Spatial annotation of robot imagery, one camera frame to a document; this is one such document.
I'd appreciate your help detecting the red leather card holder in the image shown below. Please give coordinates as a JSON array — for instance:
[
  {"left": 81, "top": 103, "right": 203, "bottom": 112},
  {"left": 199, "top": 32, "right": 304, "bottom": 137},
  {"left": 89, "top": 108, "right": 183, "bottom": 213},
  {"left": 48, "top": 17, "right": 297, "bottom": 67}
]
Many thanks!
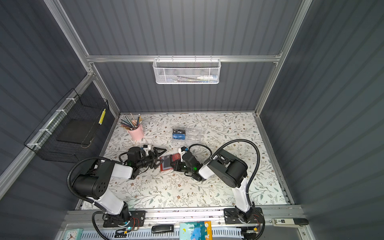
[{"left": 160, "top": 153, "right": 181, "bottom": 172}]

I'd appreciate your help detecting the blue vip card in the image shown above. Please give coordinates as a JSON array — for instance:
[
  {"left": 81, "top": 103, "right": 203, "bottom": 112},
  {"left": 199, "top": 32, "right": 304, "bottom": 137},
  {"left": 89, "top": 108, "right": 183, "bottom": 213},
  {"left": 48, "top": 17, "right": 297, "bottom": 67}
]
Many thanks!
[{"left": 173, "top": 134, "right": 186, "bottom": 140}]

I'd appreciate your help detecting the clear acrylic organizer tray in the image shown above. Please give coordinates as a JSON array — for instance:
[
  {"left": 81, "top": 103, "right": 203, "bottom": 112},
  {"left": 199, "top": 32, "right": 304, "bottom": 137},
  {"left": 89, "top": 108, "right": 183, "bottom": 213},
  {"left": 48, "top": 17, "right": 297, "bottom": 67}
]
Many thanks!
[{"left": 171, "top": 126, "right": 202, "bottom": 144}]

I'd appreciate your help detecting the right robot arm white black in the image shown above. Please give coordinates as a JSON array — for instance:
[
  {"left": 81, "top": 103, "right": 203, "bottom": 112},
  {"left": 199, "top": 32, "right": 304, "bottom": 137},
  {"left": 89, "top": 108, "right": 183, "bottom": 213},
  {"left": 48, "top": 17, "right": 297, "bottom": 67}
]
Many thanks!
[{"left": 171, "top": 147, "right": 252, "bottom": 223}]

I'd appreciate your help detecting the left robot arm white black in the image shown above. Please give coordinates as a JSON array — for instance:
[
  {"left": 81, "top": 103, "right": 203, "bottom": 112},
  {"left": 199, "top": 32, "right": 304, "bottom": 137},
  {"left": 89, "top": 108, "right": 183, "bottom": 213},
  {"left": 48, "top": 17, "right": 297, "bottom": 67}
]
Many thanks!
[{"left": 67, "top": 145, "right": 167, "bottom": 221}]

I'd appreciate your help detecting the pink pencil cup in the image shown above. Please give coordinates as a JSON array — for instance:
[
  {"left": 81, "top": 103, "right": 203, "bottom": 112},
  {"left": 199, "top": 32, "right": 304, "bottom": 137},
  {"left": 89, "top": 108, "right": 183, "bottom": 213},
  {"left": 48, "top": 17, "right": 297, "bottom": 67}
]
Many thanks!
[{"left": 128, "top": 124, "right": 145, "bottom": 141}]

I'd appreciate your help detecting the black stapler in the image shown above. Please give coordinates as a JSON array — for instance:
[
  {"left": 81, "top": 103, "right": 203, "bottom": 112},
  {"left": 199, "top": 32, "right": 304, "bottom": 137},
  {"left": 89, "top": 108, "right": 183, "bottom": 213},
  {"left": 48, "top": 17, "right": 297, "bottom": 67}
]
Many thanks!
[{"left": 151, "top": 225, "right": 174, "bottom": 234}]

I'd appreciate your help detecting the colourful picture book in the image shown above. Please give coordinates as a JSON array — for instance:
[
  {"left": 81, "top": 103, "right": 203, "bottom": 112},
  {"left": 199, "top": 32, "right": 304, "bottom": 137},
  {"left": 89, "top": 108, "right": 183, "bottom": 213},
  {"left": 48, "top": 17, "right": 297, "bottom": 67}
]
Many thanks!
[{"left": 179, "top": 221, "right": 213, "bottom": 240}]

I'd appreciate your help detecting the floral table mat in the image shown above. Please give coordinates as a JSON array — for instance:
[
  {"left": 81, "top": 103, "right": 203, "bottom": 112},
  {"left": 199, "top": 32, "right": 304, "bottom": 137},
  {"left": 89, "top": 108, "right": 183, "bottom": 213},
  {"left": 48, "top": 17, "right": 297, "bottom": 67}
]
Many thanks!
[{"left": 104, "top": 113, "right": 286, "bottom": 209}]

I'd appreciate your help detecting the black notebook in basket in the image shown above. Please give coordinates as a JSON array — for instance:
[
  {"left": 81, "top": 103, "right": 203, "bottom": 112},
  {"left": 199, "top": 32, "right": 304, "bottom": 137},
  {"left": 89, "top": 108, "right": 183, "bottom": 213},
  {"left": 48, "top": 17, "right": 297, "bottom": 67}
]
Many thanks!
[{"left": 57, "top": 119, "right": 98, "bottom": 147}]

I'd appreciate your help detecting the white marker in basket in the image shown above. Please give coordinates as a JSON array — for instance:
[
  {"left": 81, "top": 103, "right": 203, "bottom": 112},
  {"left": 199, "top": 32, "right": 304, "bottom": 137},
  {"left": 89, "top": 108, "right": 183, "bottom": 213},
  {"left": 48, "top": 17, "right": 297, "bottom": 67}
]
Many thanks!
[{"left": 197, "top": 75, "right": 219, "bottom": 82}]

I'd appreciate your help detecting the small mint clock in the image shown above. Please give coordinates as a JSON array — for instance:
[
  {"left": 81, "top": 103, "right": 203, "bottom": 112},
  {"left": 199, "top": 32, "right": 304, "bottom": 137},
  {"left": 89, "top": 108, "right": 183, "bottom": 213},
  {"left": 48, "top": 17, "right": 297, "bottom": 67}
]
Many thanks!
[{"left": 63, "top": 229, "right": 83, "bottom": 240}]

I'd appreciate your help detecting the grey white handheld device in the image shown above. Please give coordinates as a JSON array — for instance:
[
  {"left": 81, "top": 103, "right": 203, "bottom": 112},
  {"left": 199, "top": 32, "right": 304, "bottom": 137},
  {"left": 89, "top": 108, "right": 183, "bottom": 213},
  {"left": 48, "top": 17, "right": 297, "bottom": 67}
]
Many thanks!
[{"left": 272, "top": 218, "right": 309, "bottom": 228}]

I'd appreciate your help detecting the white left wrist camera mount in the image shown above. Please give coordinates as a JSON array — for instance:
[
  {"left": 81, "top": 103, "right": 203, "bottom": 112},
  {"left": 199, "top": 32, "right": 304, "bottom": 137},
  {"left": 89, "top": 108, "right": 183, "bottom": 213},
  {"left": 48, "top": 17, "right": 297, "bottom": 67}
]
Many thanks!
[{"left": 143, "top": 145, "right": 152, "bottom": 151}]

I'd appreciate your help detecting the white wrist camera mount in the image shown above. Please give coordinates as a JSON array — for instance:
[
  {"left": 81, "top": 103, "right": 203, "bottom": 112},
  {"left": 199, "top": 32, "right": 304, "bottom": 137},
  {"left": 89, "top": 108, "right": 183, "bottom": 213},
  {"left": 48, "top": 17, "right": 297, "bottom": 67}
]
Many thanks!
[
  {"left": 178, "top": 147, "right": 189, "bottom": 162},
  {"left": 143, "top": 145, "right": 152, "bottom": 151}
]

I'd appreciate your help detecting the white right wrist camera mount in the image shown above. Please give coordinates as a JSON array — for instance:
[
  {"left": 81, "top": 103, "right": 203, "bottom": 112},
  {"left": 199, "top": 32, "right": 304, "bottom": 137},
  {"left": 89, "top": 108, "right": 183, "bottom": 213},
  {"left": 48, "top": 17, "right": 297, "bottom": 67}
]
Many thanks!
[{"left": 178, "top": 147, "right": 189, "bottom": 162}]

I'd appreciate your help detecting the black wire wall basket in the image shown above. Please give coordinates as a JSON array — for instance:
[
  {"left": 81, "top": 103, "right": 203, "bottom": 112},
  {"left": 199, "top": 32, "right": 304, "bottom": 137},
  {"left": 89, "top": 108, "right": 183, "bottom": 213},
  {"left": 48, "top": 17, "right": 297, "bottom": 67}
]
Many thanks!
[{"left": 24, "top": 91, "right": 110, "bottom": 163}]

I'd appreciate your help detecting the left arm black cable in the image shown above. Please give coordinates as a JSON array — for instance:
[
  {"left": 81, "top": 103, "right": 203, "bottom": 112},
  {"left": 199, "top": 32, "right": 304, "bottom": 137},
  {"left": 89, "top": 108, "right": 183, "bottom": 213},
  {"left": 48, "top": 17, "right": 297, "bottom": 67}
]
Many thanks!
[{"left": 66, "top": 151, "right": 130, "bottom": 205}]

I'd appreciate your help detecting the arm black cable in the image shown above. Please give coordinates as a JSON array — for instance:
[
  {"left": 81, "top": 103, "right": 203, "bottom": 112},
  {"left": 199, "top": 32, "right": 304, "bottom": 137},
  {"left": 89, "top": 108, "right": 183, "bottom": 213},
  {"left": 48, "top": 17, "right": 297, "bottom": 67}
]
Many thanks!
[
  {"left": 188, "top": 138, "right": 261, "bottom": 193},
  {"left": 66, "top": 151, "right": 130, "bottom": 205}
]

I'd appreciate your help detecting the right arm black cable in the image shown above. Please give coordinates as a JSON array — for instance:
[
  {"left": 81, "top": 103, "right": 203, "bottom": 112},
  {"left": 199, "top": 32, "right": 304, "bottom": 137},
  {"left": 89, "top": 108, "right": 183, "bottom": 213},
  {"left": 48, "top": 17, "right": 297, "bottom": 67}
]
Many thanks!
[{"left": 188, "top": 138, "right": 261, "bottom": 193}]

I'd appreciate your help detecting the white wire mesh basket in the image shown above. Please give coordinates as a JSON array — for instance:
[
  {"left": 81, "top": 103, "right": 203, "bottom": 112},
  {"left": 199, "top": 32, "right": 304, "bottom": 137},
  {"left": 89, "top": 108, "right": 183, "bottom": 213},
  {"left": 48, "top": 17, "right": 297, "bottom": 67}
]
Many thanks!
[{"left": 153, "top": 59, "right": 222, "bottom": 85}]

